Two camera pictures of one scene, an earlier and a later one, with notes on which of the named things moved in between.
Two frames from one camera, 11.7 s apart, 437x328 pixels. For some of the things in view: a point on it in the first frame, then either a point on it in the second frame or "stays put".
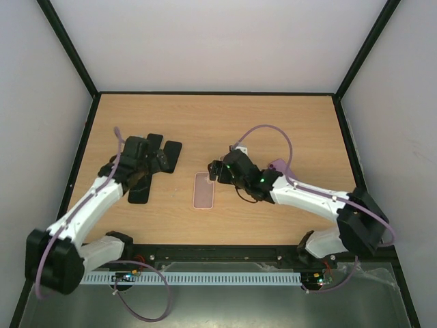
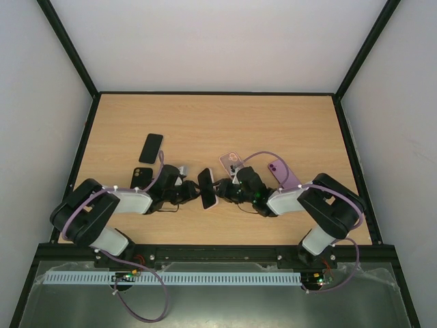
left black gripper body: x=155 y=165 -> x=178 y=197
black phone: x=172 y=150 -> x=206 y=188
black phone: x=155 y=141 stays put
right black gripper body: x=218 y=171 -> x=224 y=188
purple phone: x=281 y=166 stays put
